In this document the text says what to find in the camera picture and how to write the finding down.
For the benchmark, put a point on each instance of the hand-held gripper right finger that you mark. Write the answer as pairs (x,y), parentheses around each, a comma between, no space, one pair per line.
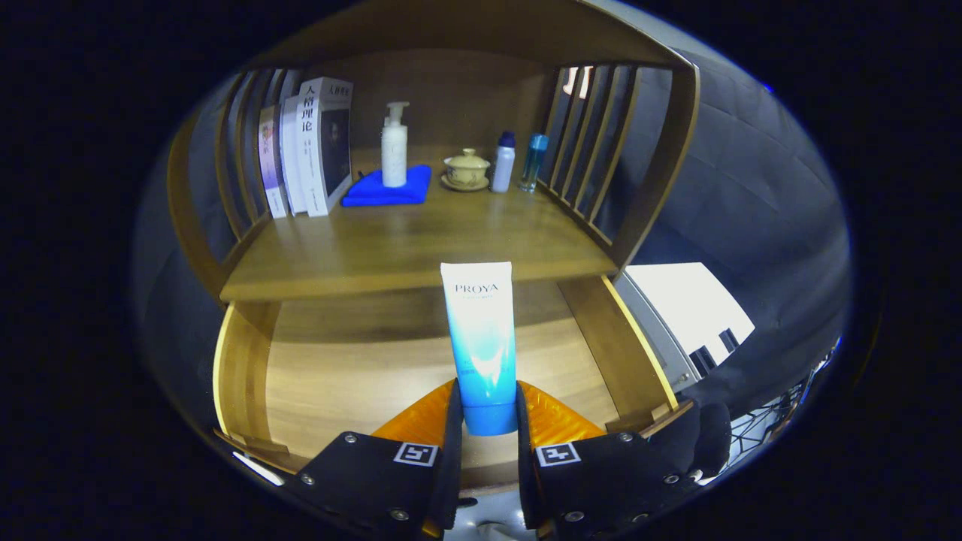
(526,466)

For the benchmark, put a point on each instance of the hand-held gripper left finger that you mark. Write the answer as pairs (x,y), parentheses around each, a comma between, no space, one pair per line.
(449,451)

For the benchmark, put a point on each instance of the blue and white cosmetic tube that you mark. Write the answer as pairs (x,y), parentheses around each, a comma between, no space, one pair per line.
(481,338)

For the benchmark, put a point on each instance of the brown wooden drawer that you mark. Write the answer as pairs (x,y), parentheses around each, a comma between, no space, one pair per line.
(338,376)

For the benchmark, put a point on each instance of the brown wooden countertop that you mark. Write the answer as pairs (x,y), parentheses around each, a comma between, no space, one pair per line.
(421,240)

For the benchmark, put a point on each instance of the white drawer unit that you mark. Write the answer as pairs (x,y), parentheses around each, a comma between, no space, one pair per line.
(684,308)

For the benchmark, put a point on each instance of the brown wooden cabinet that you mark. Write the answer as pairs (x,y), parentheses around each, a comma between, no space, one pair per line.
(451,98)

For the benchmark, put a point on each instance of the dark rounded object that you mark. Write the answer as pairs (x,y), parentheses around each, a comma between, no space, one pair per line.
(710,439)

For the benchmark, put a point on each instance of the blue folded cloth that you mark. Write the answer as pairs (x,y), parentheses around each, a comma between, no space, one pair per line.
(383,194)

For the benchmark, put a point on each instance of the beige lidded teacup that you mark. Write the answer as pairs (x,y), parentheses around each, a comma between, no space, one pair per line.
(466,171)

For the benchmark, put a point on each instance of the white bottle with blue cap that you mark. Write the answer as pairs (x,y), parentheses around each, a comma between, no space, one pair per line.
(503,165)

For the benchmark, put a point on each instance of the clear blue bottle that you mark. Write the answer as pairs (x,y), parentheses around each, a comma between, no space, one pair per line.
(533,164)

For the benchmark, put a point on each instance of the white pump bottle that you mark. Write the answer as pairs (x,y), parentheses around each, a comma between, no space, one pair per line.
(394,154)

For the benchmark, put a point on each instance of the thick white and black book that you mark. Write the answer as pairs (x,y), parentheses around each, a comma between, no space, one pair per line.
(323,150)

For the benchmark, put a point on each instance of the thin white book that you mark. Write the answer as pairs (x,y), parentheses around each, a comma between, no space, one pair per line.
(291,161)

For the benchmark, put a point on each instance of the purple book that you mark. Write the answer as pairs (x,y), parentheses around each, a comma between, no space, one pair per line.
(270,165)

